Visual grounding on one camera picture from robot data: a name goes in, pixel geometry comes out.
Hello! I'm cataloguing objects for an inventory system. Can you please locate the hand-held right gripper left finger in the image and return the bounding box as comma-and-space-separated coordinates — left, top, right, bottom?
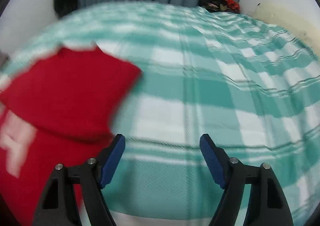
32, 134, 126, 226

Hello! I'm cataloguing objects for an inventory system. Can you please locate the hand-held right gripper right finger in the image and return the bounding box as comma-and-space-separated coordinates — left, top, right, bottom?
199, 133, 294, 226

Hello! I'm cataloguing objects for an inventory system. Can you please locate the red rabbit sweater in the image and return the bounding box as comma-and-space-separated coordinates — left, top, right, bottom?
0, 42, 143, 226

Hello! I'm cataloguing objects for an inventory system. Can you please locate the pile of clothes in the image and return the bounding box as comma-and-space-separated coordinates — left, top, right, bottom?
199, 0, 241, 14

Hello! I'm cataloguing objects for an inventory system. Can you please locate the green plaid bed blanket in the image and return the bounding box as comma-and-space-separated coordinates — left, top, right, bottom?
0, 1, 320, 226

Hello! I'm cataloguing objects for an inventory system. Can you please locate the cream headboard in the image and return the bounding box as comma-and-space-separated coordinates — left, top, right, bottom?
251, 3, 320, 56

